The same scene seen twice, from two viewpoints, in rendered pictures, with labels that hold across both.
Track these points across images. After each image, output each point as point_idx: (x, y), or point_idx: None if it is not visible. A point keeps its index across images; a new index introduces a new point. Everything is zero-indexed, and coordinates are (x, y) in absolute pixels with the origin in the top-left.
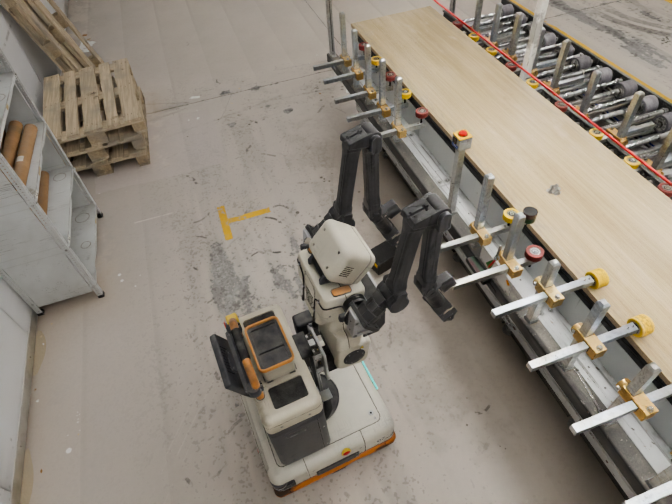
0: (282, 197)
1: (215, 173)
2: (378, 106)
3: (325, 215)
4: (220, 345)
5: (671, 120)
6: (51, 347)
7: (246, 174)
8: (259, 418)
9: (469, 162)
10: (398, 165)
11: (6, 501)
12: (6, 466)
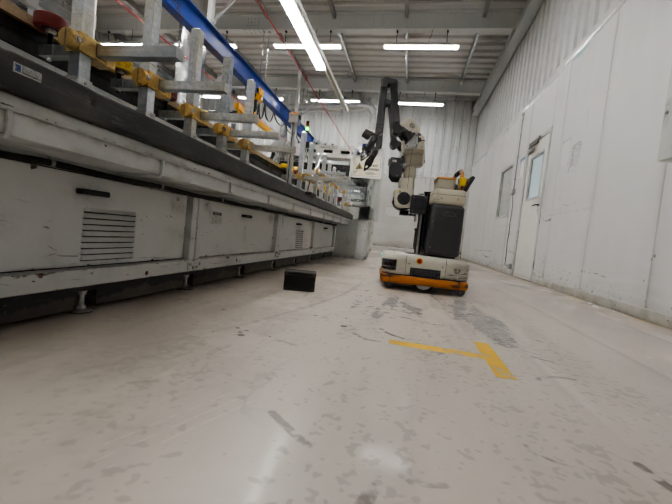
0: (350, 343)
1: (552, 464)
2: (227, 128)
3: (404, 127)
4: (469, 178)
5: None
6: None
7: (414, 407)
8: (455, 258)
9: (254, 157)
10: (154, 266)
11: (640, 303)
12: (656, 302)
